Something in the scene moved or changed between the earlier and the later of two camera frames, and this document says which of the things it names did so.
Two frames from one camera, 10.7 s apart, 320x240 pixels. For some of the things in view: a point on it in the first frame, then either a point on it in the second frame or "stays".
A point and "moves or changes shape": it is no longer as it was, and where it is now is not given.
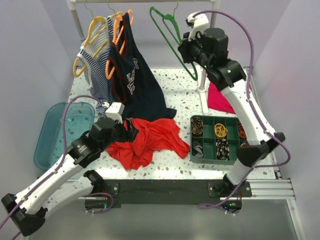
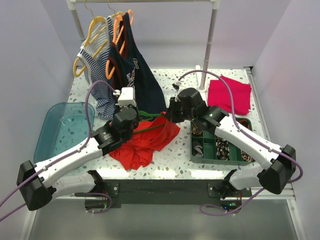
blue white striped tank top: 95,56 stays
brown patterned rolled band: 197,127 stays
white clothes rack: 72,4 stays
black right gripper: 184,48 to 172,115
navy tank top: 136,85 stays
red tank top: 154,134 moves or changes shape
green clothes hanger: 166,15 to 151,115
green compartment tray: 215,140 stays
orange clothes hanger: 117,17 stays
